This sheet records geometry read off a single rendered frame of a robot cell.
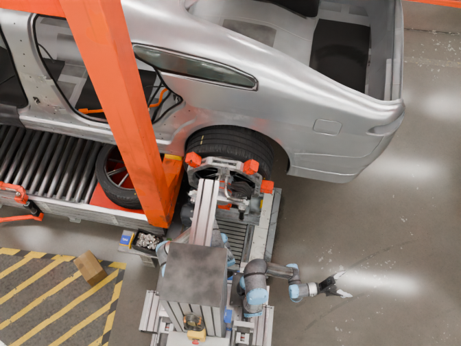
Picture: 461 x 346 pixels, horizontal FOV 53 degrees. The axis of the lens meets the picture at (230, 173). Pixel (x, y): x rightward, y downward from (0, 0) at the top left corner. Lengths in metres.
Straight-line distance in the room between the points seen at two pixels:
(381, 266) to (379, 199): 0.63
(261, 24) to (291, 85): 1.37
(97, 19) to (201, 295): 1.13
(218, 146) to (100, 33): 1.52
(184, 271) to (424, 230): 2.97
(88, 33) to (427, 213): 3.52
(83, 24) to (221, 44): 1.10
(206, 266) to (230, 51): 1.34
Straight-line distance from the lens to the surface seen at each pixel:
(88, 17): 1.87
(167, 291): 1.96
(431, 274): 4.43
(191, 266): 1.98
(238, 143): 3.22
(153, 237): 3.61
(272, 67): 2.80
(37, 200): 4.18
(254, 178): 3.27
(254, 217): 4.08
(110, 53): 1.98
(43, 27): 4.47
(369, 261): 4.28
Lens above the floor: 3.92
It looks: 63 degrees down
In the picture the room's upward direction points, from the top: 1 degrees clockwise
